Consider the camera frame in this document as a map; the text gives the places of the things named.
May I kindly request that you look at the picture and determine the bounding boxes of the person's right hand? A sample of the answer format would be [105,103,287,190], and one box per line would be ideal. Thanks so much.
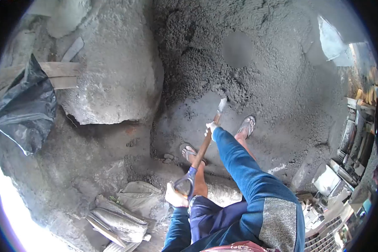
[204,121,219,142]

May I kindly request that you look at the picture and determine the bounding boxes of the person's left hand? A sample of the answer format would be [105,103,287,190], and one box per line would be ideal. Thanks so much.
[165,182,190,208]

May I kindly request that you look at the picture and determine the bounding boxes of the wooden shovel with blue grip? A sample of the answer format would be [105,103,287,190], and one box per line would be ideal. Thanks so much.
[173,98,228,203]

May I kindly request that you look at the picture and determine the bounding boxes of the crumpled grey cement sack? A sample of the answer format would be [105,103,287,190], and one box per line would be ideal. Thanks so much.
[117,181,163,218]

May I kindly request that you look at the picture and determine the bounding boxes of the person's legs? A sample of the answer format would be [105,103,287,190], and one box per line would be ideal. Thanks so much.
[180,115,257,244]

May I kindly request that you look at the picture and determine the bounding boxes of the folded grey cement sack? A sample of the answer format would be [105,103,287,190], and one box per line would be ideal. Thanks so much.
[90,195,152,244]

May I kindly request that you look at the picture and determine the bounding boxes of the thin wooden board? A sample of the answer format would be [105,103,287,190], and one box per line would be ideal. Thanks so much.
[86,215,127,248]

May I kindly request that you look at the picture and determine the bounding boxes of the pile of wet concrete mix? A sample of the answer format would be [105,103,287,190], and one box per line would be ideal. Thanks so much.
[151,0,350,189]

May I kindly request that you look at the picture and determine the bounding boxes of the person's body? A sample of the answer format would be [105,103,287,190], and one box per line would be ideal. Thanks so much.
[181,181,306,252]

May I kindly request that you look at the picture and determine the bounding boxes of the large grey cement mound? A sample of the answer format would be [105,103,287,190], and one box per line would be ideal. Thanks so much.
[47,0,164,125]

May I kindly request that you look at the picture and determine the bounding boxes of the grey metal machine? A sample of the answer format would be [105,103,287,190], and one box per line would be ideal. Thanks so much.
[312,96,378,202]

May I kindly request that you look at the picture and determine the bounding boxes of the short wooden plank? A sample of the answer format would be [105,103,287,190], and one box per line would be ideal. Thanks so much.
[49,76,78,90]

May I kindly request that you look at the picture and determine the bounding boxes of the white plastic sheet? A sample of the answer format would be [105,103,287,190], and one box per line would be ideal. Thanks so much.
[317,15,355,67]

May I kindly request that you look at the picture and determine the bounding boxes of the grey flat board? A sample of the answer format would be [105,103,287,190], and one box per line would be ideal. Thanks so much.
[61,37,85,63]

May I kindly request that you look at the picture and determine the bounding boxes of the grey grid crate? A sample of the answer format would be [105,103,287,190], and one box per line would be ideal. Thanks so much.
[304,214,345,252]

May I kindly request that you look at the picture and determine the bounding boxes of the wide wooden plank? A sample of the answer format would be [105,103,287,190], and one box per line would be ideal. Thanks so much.
[1,61,81,78]

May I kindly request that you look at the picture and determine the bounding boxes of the black plastic sheet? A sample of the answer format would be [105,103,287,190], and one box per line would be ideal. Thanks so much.
[0,54,58,156]

